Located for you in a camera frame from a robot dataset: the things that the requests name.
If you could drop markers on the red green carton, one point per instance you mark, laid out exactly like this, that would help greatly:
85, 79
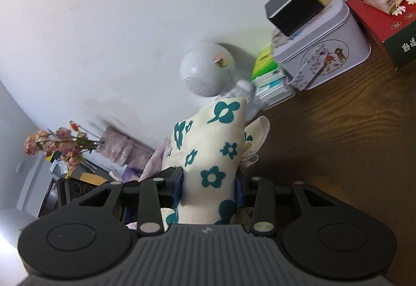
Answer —
394, 33

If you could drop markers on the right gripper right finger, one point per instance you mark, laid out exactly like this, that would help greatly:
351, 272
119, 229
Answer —
244, 191

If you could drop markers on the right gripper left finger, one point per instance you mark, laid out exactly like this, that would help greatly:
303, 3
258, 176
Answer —
170, 188

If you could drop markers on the pink patterned storage box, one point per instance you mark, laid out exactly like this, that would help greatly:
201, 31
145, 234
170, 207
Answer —
122, 149

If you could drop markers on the pink floral clothes pile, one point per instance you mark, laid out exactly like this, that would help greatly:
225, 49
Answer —
153, 166

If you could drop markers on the lavender tin box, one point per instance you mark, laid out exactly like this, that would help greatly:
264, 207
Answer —
330, 44

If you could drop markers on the dried flower bouquet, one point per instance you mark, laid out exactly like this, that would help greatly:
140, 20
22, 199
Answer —
70, 144

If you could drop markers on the cream teal flower garment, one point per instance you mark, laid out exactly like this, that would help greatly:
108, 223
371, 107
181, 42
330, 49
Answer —
211, 147

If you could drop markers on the green white packet stack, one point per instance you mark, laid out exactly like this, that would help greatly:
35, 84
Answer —
270, 81

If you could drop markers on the white round speaker robot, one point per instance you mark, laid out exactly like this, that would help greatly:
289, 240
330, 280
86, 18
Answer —
208, 70

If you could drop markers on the black small box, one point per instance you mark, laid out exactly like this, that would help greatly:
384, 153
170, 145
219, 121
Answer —
290, 15

